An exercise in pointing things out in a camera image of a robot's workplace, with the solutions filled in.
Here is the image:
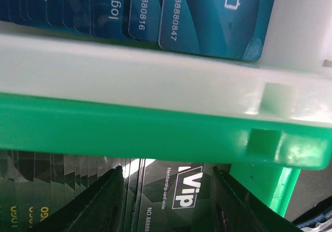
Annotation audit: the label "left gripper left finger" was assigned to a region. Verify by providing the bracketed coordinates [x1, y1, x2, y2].
[31, 166, 125, 231]

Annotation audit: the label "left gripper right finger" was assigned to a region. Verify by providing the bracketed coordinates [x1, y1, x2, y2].
[211, 167, 301, 232]

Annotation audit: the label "blue card holder wallet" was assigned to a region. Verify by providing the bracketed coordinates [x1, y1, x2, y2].
[293, 196, 331, 231]

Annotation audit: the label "black cards in green bin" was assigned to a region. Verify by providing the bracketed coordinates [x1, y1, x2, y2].
[1, 150, 214, 231]

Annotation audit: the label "white plastic bin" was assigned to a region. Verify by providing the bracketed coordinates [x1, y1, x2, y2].
[1, 0, 331, 127]

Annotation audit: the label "blue cards in white bin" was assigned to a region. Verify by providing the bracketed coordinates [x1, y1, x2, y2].
[1, 0, 274, 61]

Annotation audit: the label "middle green plastic bin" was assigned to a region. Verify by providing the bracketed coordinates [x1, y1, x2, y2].
[1, 94, 331, 215]

